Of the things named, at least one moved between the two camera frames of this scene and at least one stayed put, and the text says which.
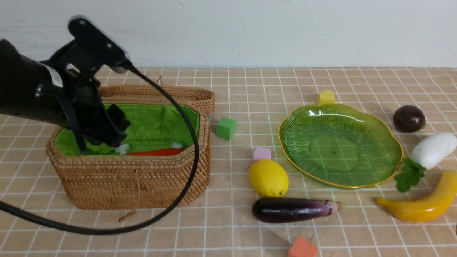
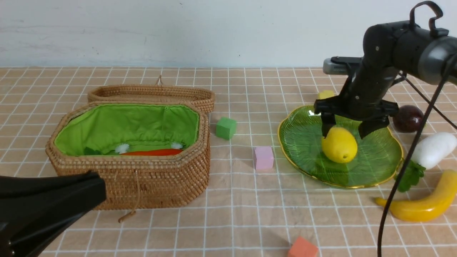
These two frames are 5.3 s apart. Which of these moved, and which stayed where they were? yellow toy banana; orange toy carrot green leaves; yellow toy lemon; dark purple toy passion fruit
Moved: yellow toy lemon
Stayed: orange toy carrot green leaves; dark purple toy passion fruit; yellow toy banana
